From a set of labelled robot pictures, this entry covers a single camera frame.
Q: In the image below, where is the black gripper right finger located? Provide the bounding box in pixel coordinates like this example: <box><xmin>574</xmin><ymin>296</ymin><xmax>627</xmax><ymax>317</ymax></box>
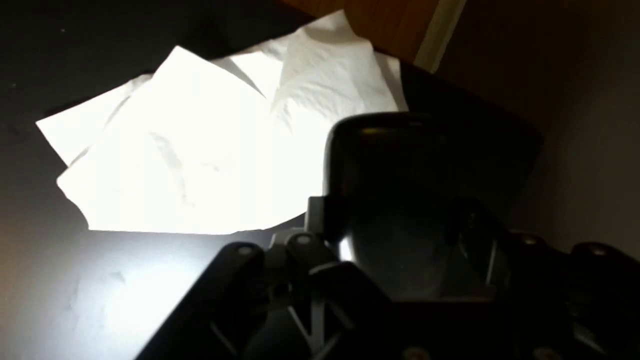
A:
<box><xmin>489</xmin><ymin>230</ymin><xmax>640</xmax><ymax>360</ymax></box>

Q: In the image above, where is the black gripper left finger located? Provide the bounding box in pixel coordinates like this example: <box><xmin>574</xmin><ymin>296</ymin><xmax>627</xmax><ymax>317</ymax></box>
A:
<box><xmin>135</xmin><ymin>228</ymin><xmax>404</xmax><ymax>360</ymax></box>

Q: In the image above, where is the small black object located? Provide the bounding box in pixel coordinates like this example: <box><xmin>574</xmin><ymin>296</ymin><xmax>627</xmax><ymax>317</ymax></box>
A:
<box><xmin>322</xmin><ymin>111</ymin><xmax>545</xmax><ymax>305</ymax></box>

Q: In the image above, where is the white tissue paper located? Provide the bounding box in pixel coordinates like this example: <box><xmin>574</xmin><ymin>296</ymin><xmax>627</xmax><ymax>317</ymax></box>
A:
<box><xmin>33</xmin><ymin>9</ymin><xmax>409</xmax><ymax>238</ymax></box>

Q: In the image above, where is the black folding table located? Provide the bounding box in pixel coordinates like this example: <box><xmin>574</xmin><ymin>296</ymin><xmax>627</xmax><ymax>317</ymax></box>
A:
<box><xmin>0</xmin><ymin>0</ymin><xmax>558</xmax><ymax>360</ymax></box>

